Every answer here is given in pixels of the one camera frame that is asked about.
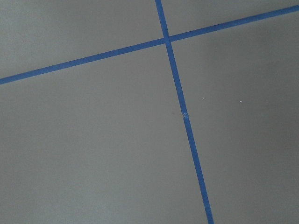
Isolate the crossing blue tape strip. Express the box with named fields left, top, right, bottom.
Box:
left=0, top=5, right=299, bottom=85

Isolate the long blue tape strip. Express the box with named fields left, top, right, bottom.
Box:
left=155, top=0, right=214, bottom=224

